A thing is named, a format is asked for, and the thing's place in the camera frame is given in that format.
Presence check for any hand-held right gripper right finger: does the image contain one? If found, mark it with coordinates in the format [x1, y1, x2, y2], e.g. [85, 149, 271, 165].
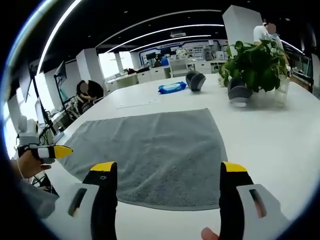
[218, 161, 291, 240]

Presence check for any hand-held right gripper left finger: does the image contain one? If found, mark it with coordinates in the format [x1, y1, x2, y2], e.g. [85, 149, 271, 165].
[51, 161, 118, 240]

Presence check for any grey towel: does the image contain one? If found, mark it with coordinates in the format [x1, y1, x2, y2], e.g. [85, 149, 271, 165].
[54, 107, 229, 211]

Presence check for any person's left hand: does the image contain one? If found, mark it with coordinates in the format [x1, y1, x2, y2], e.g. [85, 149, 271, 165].
[15, 149, 52, 180]

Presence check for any person's right hand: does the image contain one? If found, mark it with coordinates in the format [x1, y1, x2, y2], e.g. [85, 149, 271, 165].
[201, 226, 221, 240]

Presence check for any person's grey sleeve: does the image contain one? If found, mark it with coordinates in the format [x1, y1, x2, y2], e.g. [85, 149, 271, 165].
[7, 166, 60, 220]

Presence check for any white table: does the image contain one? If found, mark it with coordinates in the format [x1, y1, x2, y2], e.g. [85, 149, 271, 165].
[41, 73, 320, 240]

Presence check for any black monitor on stand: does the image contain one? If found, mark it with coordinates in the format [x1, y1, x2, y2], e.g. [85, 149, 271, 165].
[53, 60, 76, 118]

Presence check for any clear ribbed plant vase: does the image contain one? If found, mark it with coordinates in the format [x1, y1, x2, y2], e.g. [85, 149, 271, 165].
[259, 74, 291, 107]

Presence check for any blue wet wipes packet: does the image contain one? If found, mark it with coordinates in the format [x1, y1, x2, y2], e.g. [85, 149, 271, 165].
[157, 81, 188, 95]

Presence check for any green potted plant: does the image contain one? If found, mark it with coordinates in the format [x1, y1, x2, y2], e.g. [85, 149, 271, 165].
[218, 39, 288, 94]

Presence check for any white cabinet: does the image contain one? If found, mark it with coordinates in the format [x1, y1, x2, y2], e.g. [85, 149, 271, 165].
[168, 57, 189, 78]

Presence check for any white pillar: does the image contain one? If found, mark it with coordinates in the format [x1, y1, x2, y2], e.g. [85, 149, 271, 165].
[221, 4, 264, 59]

